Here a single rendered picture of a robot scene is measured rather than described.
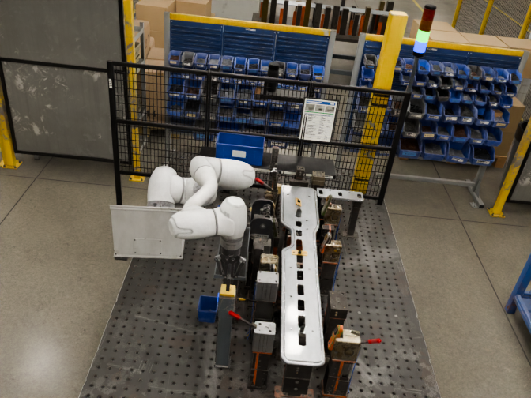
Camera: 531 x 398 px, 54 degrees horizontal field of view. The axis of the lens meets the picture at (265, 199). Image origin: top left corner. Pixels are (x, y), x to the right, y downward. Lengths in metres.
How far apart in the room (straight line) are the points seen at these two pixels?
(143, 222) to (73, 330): 1.07
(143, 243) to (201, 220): 1.15
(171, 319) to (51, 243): 1.91
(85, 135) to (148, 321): 2.72
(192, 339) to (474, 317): 2.33
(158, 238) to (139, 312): 0.45
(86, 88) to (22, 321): 2.09
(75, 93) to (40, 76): 0.31
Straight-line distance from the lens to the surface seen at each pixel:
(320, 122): 3.46
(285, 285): 2.54
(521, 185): 5.50
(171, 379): 2.52
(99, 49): 4.73
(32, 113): 5.20
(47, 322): 3.82
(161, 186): 3.01
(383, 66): 3.41
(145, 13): 6.97
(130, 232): 3.02
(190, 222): 1.93
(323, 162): 3.53
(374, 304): 3.00
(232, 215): 1.95
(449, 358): 3.88
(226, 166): 2.49
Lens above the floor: 2.70
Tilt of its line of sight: 33 degrees down
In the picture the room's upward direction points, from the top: 7 degrees clockwise
